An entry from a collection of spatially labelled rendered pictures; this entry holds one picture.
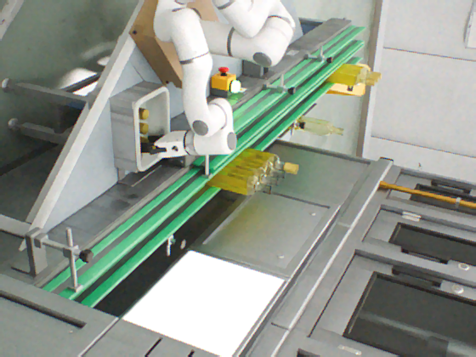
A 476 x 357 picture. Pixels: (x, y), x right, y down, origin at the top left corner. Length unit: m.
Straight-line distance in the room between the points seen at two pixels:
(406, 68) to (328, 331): 6.44
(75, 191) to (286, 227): 0.70
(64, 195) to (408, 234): 1.14
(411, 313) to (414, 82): 6.30
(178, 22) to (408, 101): 6.60
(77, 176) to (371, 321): 0.90
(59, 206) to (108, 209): 0.14
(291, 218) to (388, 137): 6.27
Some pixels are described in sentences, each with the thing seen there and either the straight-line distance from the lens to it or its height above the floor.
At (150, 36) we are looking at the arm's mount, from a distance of 1.79.
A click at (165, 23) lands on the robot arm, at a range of 1.65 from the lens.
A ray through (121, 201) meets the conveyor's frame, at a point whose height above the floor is 0.83.
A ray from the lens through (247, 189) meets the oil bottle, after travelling 2.00.
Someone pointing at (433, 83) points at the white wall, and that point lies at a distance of 7.95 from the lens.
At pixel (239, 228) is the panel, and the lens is 2.02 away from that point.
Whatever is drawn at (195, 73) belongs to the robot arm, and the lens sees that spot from 1.63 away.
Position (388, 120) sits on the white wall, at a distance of 8.22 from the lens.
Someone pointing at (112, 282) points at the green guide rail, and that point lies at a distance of 1.65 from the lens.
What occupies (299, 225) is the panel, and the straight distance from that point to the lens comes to 2.05.
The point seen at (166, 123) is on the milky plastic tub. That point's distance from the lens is 1.92.
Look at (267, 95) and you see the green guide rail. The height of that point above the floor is 0.92.
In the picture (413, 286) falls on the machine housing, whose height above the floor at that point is 1.64.
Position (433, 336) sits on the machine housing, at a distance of 1.79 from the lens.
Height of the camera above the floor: 1.79
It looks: 22 degrees down
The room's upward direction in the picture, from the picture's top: 104 degrees clockwise
